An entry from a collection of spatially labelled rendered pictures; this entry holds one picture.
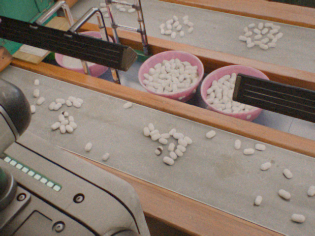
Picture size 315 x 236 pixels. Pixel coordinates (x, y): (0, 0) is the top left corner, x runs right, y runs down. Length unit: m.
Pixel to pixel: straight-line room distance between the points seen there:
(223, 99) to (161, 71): 0.31
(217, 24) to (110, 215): 1.55
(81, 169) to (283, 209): 0.87
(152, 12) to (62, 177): 1.63
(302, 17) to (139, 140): 0.94
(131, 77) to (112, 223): 1.38
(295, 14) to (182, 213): 1.09
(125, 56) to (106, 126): 0.38
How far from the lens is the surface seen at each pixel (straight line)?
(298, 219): 1.31
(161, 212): 1.30
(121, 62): 1.32
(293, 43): 1.88
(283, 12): 2.02
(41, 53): 1.97
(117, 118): 1.61
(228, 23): 1.99
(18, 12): 2.05
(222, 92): 1.67
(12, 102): 0.41
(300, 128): 1.62
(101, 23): 1.55
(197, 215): 1.29
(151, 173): 1.42
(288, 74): 1.69
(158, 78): 1.73
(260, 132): 1.47
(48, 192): 0.56
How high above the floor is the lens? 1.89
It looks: 47 degrees down
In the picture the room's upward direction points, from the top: 11 degrees counter-clockwise
